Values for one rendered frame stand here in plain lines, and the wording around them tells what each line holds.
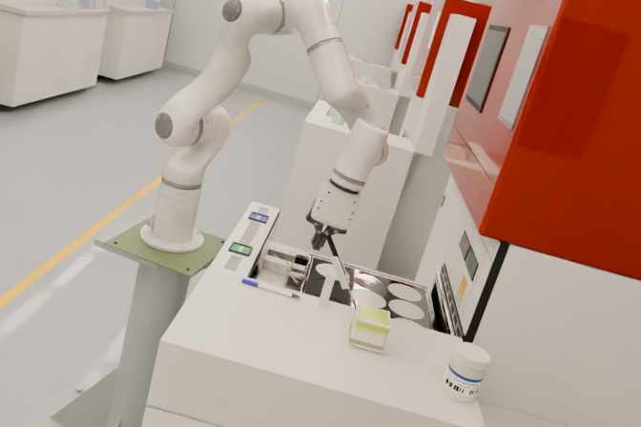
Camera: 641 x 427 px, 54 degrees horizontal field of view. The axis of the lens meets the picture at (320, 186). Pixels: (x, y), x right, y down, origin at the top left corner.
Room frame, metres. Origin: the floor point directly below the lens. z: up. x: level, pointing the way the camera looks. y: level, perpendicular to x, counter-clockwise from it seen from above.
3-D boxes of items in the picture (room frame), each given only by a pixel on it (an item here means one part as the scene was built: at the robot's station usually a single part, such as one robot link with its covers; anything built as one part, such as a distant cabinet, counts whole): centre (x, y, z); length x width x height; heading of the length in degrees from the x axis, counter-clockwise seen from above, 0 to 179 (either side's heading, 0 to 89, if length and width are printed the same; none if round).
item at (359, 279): (1.57, -0.21, 0.90); 0.34 x 0.34 x 0.01; 89
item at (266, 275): (1.56, 0.06, 0.87); 0.36 x 0.08 x 0.03; 179
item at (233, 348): (1.19, -0.11, 0.89); 0.62 x 0.35 x 0.14; 89
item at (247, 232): (1.64, 0.16, 0.89); 0.55 x 0.09 x 0.14; 179
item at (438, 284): (1.58, -0.42, 0.89); 0.44 x 0.02 x 0.10; 179
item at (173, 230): (1.75, 0.39, 0.92); 0.19 x 0.19 x 0.18
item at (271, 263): (1.63, 0.06, 0.89); 0.08 x 0.03 x 0.03; 89
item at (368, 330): (1.21, -0.18, 1.00); 0.07 x 0.07 x 0.07; 0
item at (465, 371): (1.12, -0.38, 1.01); 0.07 x 0.07 x 0.10
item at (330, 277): (1.33, -0.09, 1.03); 0.06 x 0.04 x 0.13; 89
